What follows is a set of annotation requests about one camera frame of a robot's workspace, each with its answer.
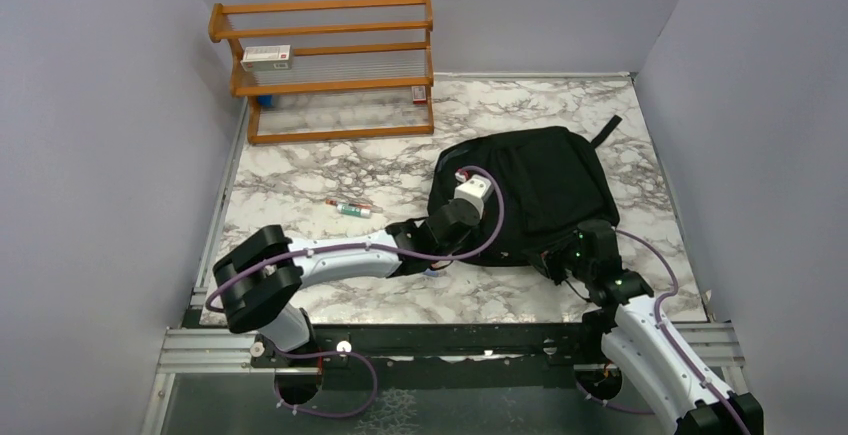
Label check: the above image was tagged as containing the black mounting rail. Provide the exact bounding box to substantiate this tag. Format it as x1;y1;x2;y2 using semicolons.
182;309;644;390

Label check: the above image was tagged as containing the white green glue stick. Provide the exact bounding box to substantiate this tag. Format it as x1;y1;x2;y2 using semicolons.
336;203;372;218

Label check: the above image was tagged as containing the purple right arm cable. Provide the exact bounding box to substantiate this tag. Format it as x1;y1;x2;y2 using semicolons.
574;227;753;435

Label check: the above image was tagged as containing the black student backpack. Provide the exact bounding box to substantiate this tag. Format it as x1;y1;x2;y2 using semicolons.
427;116;621;267

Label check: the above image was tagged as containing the white red box on shelf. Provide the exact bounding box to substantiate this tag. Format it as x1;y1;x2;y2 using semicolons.
240;45;291;72

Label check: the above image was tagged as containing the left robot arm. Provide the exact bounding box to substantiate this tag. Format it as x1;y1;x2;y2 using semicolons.
206;197;484;366

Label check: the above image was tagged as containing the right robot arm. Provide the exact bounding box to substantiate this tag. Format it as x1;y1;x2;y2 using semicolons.
529;220;764;434

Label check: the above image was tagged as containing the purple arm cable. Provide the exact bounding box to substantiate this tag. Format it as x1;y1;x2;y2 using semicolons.
205;165;506;419
574;227;753;435

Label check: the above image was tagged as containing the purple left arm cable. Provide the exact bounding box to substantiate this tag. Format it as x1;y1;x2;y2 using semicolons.
205;165;506;419

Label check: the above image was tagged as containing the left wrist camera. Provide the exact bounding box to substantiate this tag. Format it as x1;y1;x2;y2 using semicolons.
453;170;493;217

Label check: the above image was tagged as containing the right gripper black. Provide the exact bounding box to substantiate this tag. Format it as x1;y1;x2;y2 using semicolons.
523;232;594;285

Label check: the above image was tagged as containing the wooden shelf rack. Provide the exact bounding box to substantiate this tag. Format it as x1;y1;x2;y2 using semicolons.
207;0;435;145

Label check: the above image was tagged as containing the small red white box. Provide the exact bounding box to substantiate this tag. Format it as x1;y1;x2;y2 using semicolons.
411;86;427;104

